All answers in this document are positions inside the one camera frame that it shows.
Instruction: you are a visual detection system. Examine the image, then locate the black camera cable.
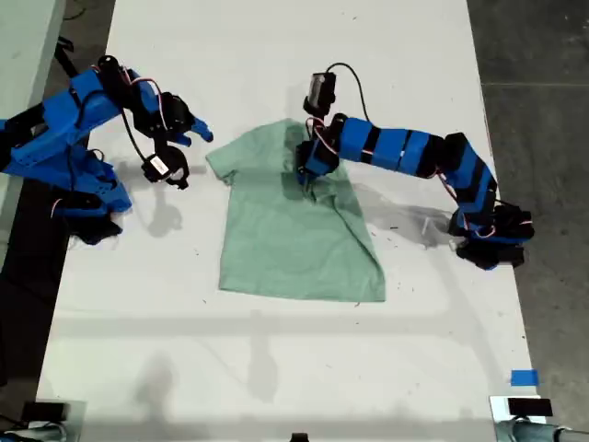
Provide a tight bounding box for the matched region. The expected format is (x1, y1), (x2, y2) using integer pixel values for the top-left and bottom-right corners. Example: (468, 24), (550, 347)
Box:
(120, 108), (148, 162)
(325, 62), (369, 122)

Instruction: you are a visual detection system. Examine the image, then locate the pale green T-shirt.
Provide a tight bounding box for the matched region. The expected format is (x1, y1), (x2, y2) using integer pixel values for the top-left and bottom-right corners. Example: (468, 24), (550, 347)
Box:
(204, 117), (387, 304)

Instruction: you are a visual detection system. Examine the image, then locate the small black box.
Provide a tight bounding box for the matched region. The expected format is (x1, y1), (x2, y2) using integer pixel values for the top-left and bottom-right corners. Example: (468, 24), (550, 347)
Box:
(507, 398), (554, 418)
(20, 401), (69, 423)

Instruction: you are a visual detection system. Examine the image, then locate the grey metal clamp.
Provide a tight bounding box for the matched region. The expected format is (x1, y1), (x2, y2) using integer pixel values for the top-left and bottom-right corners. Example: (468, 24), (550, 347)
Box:
(505, 419), (589, 442)
(0, 421), (65, 442)

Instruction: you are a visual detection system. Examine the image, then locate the thin green cable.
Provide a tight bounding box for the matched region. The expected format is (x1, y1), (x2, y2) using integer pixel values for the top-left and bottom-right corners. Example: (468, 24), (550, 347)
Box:
(62, 0), (87, 22)

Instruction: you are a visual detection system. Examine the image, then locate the silver metal plate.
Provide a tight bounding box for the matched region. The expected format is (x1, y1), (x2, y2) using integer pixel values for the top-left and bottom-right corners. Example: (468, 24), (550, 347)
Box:
(488, 394), (556, 442)
(34, 399), (88, 442)

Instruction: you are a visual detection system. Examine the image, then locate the black tripod leg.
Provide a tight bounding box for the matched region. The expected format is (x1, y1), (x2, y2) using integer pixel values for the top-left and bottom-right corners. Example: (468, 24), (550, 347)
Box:
(52, 37), (82, 79)

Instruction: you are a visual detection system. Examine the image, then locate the blue tape strip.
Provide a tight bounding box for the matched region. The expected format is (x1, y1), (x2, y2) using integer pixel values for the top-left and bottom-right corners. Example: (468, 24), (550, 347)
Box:
(510, 368), (540, 387)

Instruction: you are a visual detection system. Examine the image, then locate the pale side table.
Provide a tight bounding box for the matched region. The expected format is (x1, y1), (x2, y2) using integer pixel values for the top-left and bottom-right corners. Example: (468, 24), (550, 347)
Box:
(0, 0), (68, 277)

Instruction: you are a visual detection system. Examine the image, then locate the black camera box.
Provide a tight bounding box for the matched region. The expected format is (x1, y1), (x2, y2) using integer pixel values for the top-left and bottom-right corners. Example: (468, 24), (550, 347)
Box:
(140, 154), (171, 183)
(302, 71), (338, 115)

